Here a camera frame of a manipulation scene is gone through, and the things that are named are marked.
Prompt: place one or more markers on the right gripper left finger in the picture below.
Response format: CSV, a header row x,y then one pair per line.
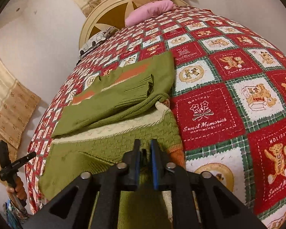
x,y
91,200

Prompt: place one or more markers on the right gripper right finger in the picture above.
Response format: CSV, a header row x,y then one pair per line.
x,y
198,200

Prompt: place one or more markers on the green orange striped knit sweater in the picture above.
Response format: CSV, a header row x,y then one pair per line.
x,y
102,123

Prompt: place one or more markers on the person's left hand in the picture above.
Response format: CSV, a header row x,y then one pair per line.
x,y
19,191

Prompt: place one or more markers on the beige side curtain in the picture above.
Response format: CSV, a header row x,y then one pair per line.
x,y
17,104

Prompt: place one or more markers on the red patchwork bear bedspread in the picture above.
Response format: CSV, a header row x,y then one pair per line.
x,y
226,113

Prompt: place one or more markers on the white patterned pillow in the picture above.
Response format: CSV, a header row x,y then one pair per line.
x,y
96,40

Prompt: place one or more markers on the cream wooden headboard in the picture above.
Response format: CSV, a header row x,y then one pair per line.
x,y
107,13

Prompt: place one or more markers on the pink pillow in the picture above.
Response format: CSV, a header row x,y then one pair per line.
x,y
148,11

